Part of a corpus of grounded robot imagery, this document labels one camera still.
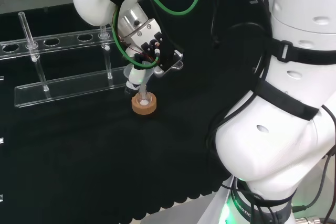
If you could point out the black bench cloth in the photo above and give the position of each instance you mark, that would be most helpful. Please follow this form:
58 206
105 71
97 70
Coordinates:
78 155

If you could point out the clear plastic funnel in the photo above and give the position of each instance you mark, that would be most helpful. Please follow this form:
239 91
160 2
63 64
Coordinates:
147 75

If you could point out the round-bottom glass flask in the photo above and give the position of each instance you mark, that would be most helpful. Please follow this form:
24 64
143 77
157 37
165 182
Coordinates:
149 97

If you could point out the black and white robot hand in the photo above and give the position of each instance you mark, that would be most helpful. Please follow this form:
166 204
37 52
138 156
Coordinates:
168 60

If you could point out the clear acrylic funnel stand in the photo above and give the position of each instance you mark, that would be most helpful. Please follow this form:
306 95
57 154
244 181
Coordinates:
65 87

